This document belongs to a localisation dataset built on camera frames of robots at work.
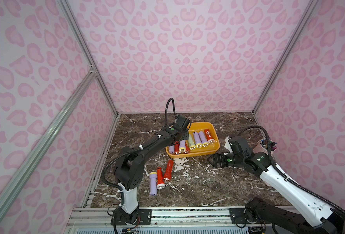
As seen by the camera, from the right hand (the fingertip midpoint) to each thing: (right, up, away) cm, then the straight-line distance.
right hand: (214, 158), depth 76 cm
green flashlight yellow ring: (-9, +3, +20) cm, 22 cm away
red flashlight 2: (-20, +4, +20) cm, 29 cm away
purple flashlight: (-33, -12, +8) cm, 36 cm away
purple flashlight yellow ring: (-16, +2, +16) cm, 22 cm away
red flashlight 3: (-12, +1, +19) cm, 23 cm away
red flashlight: (-24, -9, +10) cm, 28 cm away
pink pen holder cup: (+30, +3, +12) cm, 32 cm away
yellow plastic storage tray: (-4, +16, +33) cm, 37 cm away
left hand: (-14, +12, +15) cm, 24 cm away
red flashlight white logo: (+2, +9, +25) cm, 27 cm away
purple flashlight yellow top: (-23, +2, +20) cm, 30 cm away
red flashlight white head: (-28, -15, +6) cm, 33 cm away
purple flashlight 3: (-1, +5, +22) cm, 23 cm away
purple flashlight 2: (-5, +7, +24) cm, 26 cm away
